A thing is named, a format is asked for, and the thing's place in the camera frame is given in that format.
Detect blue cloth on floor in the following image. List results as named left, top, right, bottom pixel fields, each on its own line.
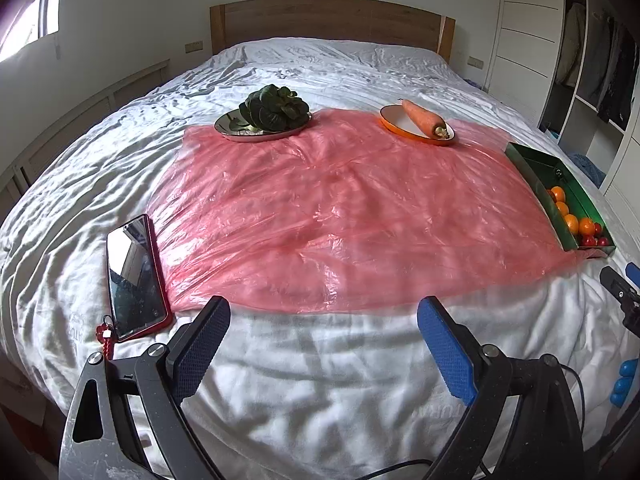
left=568, top=153, right=605, bottom=188

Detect green metal tray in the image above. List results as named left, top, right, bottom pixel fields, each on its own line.
left=504, top=142, right=616, bottom=257

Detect hanging dark clothes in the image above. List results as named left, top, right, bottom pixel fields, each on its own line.
left=555, top=2, right=639, bottom=128

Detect wooden headboard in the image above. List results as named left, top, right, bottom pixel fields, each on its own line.
left=209, top=0, right=456, bottom=61

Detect orange fruit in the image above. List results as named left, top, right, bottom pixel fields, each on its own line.
left=548, top=185, right=566, bottom=203
left=578, top=218, right=596, bottom=237
left=563, top=214, right=579, bottom=236
left=555, top=202, right=570, bottom=217

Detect white wardrobe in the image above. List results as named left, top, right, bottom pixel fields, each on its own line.
left=487, top=0, right=639, bottom=222

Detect dark patterned plate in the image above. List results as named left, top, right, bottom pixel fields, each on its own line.
left=214, top=110, right=312, bottom=143

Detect smartphone in red case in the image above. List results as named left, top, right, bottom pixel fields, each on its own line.
left=106, top=214, right=174, bottom=342

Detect right hand blue glove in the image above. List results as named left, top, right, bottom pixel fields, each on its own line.
left=610, top=359, right=638, bottom=408

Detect wall socket right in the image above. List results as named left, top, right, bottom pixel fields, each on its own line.
left=466, top=56, right=484, bottom=70

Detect wall socket left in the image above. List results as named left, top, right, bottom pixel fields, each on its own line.
left=184, top=40, right=204, bottom=54

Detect window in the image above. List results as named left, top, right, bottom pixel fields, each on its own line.
left=1, top=0, right=62, bottom=61

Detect pink plastic sheet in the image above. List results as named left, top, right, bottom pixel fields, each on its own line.
left=149, top=110, right=585, bottom=313

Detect red phone charm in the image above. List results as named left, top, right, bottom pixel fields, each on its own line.
left=96, top=314, right=117, bottom=361

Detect orange carrot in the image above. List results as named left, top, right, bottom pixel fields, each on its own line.
left=401, top=100, right=448, bottom=139

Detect orange rimmed white plate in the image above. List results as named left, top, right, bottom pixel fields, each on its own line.
left=378, top=104, right=457, bottom=145

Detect green leafy vegetable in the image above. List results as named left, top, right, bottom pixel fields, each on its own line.
left=239, top=84, right=310, bottom=132

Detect wall socket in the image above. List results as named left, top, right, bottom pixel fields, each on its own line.
left=184, top=40, right=204, bottom=54
left=466, top=56, right=484, bottom=70

